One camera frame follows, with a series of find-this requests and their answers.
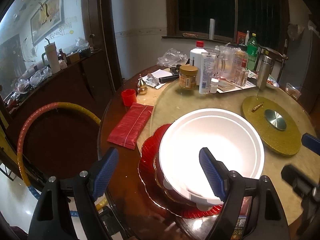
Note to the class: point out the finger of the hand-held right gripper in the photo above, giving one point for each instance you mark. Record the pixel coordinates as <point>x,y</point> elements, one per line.
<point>297,178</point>
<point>312,143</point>

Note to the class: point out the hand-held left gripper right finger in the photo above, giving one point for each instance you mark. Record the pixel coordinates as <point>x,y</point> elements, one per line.
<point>212,175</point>

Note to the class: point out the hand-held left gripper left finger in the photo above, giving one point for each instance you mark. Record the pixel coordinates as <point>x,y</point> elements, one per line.
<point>106,172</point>

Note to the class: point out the white foam bowl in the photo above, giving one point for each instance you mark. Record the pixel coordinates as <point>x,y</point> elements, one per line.
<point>207,140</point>
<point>260,155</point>

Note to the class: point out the red scalloped glass plate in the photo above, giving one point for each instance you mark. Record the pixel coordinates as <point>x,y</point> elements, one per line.
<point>148,160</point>

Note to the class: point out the round steel disc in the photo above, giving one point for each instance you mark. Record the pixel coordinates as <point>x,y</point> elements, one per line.
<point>275,120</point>

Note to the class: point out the red plastic packet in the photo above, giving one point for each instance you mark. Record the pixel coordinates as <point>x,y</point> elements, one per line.
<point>130,127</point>

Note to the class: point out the colourful printed box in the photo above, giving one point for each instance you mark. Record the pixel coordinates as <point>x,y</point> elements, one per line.
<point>241,223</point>

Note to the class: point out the clear plastic container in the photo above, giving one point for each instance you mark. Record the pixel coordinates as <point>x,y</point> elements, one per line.
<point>292,90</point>

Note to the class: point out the gold glitter turntable mat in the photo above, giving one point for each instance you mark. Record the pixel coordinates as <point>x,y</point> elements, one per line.
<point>255,122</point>

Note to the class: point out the small gold clip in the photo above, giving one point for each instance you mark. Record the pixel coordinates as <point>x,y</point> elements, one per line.
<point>257,106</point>

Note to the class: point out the blue patterned white plate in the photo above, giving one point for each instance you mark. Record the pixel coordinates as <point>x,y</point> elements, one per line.
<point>275,85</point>

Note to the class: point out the multicoloured hula hoop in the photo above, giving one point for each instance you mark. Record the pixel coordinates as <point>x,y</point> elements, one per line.
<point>77,107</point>

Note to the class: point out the brown cooked food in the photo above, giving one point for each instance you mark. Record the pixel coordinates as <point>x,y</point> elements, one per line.
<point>271,81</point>

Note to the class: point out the red plastic cup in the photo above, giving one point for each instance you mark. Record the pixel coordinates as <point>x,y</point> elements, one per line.
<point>128,97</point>

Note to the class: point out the grey refrigerator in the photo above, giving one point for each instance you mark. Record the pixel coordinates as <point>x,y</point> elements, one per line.
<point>312,62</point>

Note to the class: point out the stainless steel thermos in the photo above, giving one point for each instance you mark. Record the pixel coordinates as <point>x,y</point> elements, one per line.
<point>264,72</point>

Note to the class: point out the small white pill bottle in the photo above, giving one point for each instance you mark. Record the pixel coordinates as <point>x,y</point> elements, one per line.
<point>214,86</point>

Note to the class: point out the flat brown tray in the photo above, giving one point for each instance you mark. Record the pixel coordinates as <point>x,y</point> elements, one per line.
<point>226,85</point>

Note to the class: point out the gold gourd ornament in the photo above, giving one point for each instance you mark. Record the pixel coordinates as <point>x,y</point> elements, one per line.
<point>142,86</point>

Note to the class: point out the small glass liquor bottle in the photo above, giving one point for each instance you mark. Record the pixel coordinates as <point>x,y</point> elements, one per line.
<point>241,77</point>

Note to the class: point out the dark wooden sideboard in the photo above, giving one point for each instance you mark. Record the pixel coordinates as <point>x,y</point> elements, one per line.
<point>75,80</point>

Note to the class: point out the brown jar with gold lid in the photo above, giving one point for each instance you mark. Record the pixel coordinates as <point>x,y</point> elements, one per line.
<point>188,78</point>

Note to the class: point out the white lotion tube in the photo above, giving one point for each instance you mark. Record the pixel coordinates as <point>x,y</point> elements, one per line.
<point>207,75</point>

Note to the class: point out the crumpled foil wrapper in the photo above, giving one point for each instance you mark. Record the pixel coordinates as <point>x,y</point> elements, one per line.
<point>152,80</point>

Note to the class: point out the black flat case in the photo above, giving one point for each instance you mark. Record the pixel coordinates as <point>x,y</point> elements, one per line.
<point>168,78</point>

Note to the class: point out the green soda bottle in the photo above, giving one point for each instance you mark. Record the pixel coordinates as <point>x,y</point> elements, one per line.
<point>252,52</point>

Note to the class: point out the plain white paper sheet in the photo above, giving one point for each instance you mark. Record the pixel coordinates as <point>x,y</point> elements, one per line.
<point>162,73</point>

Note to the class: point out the hanging plastic bag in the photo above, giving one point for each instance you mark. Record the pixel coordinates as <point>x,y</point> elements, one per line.
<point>295,30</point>

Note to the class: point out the white bottle with red cap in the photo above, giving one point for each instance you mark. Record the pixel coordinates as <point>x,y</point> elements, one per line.
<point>196,60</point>

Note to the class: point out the crumpled clear plastic wrap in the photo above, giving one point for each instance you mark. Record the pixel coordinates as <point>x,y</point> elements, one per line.
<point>37,76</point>

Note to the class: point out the small wooden box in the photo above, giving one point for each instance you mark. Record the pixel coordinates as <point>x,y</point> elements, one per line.
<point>74,58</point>

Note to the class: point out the crumpled clear plastic bag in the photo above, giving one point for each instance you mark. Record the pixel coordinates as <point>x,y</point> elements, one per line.
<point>172,57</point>

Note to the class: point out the small brown bottle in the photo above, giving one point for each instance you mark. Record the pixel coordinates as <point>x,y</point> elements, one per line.
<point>62,56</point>

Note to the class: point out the white spray bottle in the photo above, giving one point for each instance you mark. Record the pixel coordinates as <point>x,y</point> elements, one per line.
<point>247,37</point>

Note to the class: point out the red paper box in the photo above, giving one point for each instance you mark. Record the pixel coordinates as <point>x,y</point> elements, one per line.
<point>241,37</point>

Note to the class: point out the small clear plastic bag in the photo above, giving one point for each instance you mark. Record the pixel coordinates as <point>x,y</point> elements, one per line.
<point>82,42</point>

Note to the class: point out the white paper roll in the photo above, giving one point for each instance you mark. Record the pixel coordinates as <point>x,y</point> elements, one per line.
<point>212,28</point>

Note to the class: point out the dark window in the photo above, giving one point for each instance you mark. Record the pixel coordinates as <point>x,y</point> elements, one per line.
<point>205,5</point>

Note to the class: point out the framed wall painting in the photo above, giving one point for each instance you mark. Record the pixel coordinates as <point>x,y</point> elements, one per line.
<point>47,12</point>

